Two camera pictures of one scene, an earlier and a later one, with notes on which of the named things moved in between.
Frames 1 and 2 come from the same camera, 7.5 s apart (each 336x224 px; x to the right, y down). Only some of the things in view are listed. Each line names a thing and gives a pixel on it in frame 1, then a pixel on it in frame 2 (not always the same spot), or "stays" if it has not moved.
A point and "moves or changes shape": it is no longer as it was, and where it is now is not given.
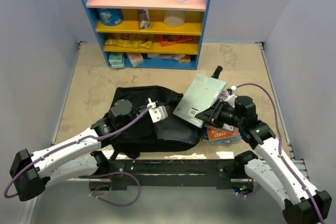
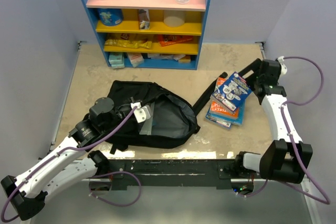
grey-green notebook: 203,92 -> 146,128
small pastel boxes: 116,60 stays
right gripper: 212,114 -> 254,67
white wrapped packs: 161,55 stays
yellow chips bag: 139,44 stays
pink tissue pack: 135,58 stays
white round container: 173,18 stays
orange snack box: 164,40 stays
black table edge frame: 176,174 stays
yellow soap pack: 185,59 stays
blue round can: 111,17 stays
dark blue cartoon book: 223,95 -> 232,91
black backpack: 156,128 moves or changes shape
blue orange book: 218,133 moves or changes shape
